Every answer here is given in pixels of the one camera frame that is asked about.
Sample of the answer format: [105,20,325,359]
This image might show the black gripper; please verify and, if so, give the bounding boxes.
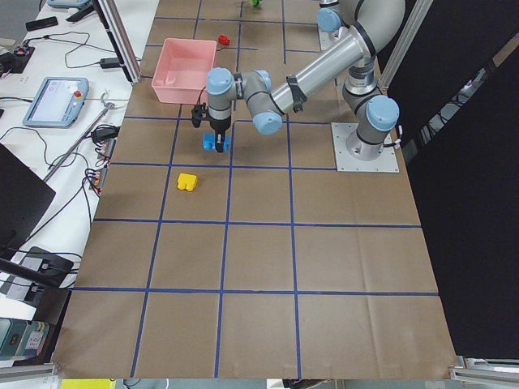
[209,117,231,153]

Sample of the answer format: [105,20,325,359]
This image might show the blue toy block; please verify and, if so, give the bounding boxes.
[202,133,230,152]

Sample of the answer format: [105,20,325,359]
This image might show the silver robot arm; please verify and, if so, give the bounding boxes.
[203,1,405,152]
[316,0,349,33]

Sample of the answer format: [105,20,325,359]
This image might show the pink plastic box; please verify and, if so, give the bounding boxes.
[152,38,217,105]

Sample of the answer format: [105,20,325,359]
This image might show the yellow toy block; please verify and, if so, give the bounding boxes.
[177,173,199,192]

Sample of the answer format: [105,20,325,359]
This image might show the red toy block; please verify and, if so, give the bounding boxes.
[218,34,230,46]

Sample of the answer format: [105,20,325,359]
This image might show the metal rod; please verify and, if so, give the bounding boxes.
[43,90,115,182]

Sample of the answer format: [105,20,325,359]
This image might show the black power adapter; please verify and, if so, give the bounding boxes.
[99,58,120,69]

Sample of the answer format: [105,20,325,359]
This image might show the teach pendant tablet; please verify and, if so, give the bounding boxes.
[23,77,89,128]

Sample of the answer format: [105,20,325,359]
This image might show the black monitor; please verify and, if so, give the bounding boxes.
[1,146,73,288]

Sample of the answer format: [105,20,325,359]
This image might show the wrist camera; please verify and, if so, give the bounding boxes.
[191,103,208,128]

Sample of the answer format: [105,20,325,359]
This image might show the aluminium frame post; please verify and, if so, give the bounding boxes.
[92,0,142,84]

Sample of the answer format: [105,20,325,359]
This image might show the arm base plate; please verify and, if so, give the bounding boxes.
[331,122,400,173]

